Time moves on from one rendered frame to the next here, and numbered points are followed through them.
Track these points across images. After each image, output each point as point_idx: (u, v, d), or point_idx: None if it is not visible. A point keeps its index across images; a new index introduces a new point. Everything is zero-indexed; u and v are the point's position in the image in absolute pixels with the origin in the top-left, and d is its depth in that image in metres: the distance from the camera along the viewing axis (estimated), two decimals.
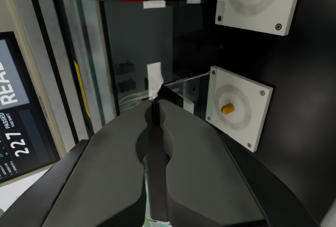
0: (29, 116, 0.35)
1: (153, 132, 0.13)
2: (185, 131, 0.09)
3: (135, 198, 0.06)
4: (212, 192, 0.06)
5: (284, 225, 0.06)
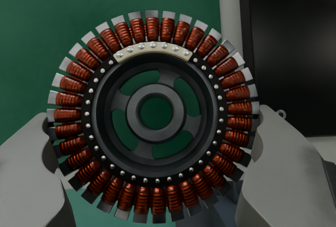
0: None
1: None
2: (280, 143, 0.08)
3: (59, 206, 0.06)
4: (291, 213, 0.06)
5: None
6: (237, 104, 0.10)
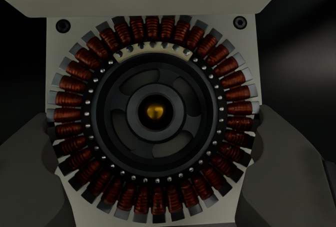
0: None
1: None
2: (280, 143, 0.08)
3: (59, 206, 0.06)
4: (291, 213, 0.06)
5: None
6: (237, 104, 0.10)
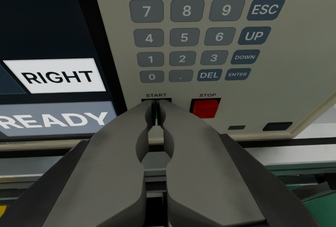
0: None
1: None
2: (185, 131, 0.09)
3: (135, 198, 0.06)
4: (212, 192, 0.06)
5: (284, 225, 0.06)
6: None
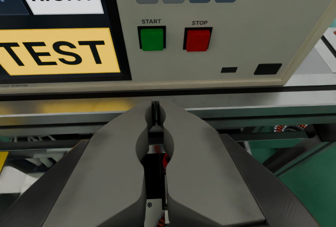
0: None
1: None
2: (185, 131, 0.09)
3: (135, 198, 0.06)
4: (212, 192, 0.06)
5: (284, 225, 0.06)
6: None
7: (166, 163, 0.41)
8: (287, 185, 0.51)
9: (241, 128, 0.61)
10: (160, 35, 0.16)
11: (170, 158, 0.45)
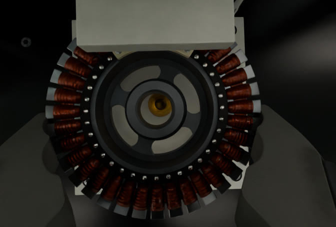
0: None
1: None
2: (280, 143, 0.08)
3: (59, 206, 0.06)
4: (291, 213, 0.06)
5: None
6: (238, 102, 0.10)
7: None
8: None
9: None
10: None
11: None
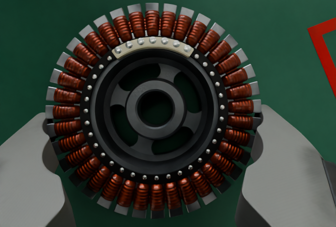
0: None
1: None
2: (280, 143, 0.08)
3: (59, 206, 0.06)
4: (291, 213, 0.06)
5: None
6: (238, 102, 0.10)
7: None
8: (44, 44, 0.14)
9: None
10: None
11: None
